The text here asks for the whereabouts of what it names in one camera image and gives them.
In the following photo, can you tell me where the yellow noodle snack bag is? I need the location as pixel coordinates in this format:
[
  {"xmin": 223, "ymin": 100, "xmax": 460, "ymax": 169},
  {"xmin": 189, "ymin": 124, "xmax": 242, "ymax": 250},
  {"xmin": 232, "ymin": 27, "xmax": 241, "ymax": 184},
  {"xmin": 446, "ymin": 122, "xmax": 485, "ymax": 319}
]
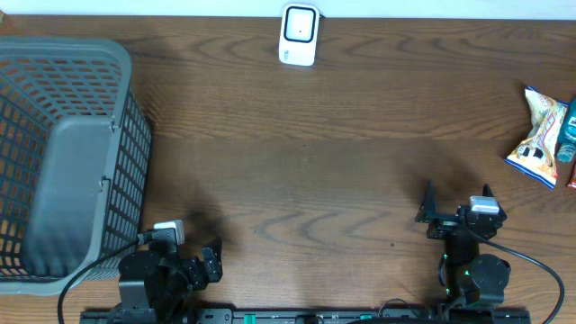
[{"xmin": 505, "ymin": 86, "xmax": 569, "ymax": 189}]

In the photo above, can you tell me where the red chocolate bar wrapper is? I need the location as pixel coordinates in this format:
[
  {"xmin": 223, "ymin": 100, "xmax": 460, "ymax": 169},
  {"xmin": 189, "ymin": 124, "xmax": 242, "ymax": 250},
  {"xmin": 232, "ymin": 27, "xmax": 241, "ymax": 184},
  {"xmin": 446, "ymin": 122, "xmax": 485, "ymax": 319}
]
[{"xmin": 566, "ymin": 165, "xmax": 576, "ymax": 190}]

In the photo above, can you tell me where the teal mouthwash bottle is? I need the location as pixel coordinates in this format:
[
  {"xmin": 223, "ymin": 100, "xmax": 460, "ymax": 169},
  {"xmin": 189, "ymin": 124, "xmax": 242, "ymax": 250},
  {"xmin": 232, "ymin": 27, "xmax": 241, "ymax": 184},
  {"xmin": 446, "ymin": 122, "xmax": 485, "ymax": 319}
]
[{"xmin": 556, "ymin": 100, "xmax": 575, "ymax": 163}]

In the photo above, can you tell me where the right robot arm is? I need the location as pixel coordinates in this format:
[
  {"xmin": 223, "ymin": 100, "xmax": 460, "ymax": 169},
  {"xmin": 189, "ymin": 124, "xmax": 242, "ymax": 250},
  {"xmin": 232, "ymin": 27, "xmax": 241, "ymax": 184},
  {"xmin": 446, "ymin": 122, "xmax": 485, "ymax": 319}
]
[{"xmin": 415, "ymin": 183, "xmax": 511, "ymax": 321}]

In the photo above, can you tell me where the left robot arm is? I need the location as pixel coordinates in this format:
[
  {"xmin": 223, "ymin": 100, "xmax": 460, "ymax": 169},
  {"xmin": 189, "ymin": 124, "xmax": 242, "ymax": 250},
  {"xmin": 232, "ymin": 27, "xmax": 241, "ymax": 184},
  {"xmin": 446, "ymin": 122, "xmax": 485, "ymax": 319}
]
[{"xmin": 105, "ymin": 237, "xmax": 223, "ymax": 324}]

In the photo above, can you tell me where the white barcode scanner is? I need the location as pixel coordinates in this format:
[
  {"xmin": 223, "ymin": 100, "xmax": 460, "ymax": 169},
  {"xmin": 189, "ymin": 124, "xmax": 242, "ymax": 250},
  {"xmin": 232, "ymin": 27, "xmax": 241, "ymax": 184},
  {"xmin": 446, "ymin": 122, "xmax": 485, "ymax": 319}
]
[{"xmin": 278, "ymin": 4, "xmax": 320, "ymax": 67}]

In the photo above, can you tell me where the grey plastic basket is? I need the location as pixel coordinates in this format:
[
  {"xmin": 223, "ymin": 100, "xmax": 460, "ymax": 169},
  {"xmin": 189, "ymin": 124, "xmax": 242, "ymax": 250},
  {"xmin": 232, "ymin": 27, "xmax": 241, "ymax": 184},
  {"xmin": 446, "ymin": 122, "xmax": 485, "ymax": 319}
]
[{"xmin": 1, "ymin": 36, "xmax": 152, "ymax": 296}]

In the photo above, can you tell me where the black cable right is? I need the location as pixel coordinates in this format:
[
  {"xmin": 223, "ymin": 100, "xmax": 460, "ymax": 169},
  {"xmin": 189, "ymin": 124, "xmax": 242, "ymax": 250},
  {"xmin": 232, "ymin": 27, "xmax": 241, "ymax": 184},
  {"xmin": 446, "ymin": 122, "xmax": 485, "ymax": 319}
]
[{"xmin": 463, "ymin": 224, "xmax": 566, "ymax": 324}]

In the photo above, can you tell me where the black cable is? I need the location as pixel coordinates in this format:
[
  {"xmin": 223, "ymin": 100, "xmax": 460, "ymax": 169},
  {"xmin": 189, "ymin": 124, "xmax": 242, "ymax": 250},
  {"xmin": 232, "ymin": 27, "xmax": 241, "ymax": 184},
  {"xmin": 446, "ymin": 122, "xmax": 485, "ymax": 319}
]
[
  {"xmin": 57, "ymin": 231, "xmax": 176, "ymax": 324},
  {"xmin": 463, "ymin": 224, "xmax": 566, "ymax": 324}
]

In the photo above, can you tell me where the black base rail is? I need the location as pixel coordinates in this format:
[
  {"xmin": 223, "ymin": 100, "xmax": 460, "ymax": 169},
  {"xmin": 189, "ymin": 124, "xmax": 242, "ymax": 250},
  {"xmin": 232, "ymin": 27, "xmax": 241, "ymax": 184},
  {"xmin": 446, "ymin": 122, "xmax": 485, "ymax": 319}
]
[{"xmin": 80, "ymin": 307, "xmax": 532, "ymax": 324}]

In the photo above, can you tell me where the black cable left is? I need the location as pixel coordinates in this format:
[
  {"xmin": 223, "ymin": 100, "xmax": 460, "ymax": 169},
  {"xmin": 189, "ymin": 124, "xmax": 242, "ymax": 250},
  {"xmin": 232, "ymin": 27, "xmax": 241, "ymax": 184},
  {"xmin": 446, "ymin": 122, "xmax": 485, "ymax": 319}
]
[{"xmin": 57, "ymin": 231, "xmax": 176, "ymax": 324}]

